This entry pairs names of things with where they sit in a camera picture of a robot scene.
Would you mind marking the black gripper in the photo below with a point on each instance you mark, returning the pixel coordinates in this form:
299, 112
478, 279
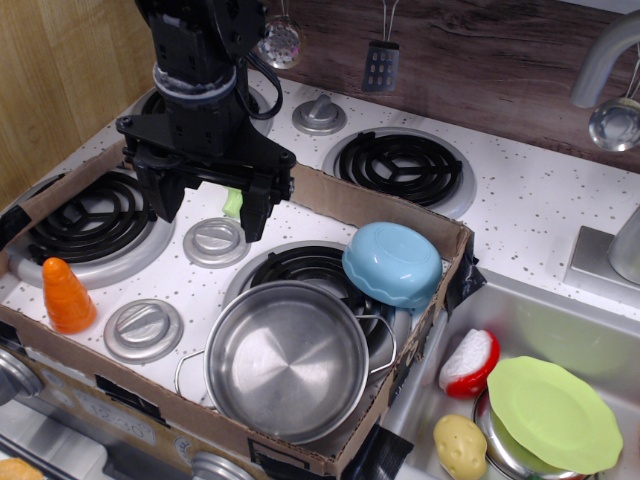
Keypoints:
186, 145

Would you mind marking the green toy broccoli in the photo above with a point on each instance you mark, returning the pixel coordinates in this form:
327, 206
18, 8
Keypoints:
233, 203

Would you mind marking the silver knob back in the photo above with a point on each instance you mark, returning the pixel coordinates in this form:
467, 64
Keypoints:
319, 117

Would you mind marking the back right black burner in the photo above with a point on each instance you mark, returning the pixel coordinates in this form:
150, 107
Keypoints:
411, 164

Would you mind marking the hanging silver ladle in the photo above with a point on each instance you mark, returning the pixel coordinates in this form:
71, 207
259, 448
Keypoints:
614, 124

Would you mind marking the silver oven knob bottom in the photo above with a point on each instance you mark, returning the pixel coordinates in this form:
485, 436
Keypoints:
209, 466

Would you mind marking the front right black burner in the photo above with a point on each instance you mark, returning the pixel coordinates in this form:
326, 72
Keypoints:
386, 328

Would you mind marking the orange toy carrot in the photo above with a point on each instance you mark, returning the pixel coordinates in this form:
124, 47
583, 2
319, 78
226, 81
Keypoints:
69, 306

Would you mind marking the silver knob front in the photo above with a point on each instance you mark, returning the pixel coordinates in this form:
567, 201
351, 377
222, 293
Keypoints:
143, 331

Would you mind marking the front left black burner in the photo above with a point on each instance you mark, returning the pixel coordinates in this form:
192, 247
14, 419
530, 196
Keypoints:
106, 234

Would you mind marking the brown cardboard fence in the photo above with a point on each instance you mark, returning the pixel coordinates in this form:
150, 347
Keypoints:
97, 417

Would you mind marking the orange toy bottom corner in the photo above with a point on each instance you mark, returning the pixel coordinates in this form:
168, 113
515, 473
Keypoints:
17, 469

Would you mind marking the silver knob centre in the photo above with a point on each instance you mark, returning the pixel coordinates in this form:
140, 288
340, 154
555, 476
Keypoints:
215, 243

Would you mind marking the silver oven knob left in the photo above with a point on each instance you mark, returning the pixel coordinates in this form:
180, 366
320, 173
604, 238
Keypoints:
17, 380

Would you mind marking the hanging silver skimmer spoon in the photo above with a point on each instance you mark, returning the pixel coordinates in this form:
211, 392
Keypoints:
285, 41

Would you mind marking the red white toy food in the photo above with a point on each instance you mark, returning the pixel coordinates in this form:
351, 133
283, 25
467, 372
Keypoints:
465, 374

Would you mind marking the yellow toy potato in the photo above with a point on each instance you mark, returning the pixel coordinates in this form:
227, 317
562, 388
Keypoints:
461, 447

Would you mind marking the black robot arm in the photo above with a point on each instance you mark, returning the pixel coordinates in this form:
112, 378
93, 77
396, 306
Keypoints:
203, 50

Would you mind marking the silver oven knob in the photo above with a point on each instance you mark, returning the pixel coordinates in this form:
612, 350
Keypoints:
17, 380
209, 466

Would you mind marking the silver faucet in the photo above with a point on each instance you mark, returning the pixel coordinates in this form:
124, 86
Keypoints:
602, 263

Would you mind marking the green plastic plate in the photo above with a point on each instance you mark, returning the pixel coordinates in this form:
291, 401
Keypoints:
555, 415

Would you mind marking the hanging slotted metal spatula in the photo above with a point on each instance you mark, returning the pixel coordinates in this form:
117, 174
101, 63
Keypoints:
382, 59

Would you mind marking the stainless steel pot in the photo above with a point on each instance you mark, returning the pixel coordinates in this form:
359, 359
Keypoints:
287, 359

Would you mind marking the steel bowl in sink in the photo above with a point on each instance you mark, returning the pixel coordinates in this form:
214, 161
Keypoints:
506, 455

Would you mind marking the light blue plastic bowl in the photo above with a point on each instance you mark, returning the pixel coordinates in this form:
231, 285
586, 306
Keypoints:
393, 264

